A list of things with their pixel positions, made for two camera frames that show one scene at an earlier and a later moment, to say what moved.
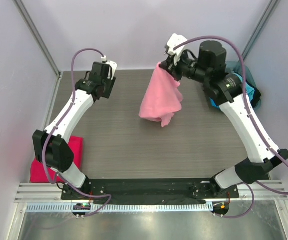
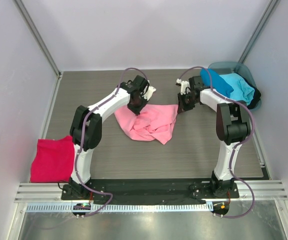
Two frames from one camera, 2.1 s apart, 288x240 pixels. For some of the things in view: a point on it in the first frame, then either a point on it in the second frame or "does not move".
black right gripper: [171, 67] to [182, 104]
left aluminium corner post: [35, 34] does not move
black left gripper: [109, 88] to [136, 108]
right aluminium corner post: [260, 28] does not move
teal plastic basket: [236, 67] does not move
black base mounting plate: [148, 191] does not move
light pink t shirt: [163, 98] to [155, 122]
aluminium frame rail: [36, 192] does not move
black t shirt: [257, 96] does not move
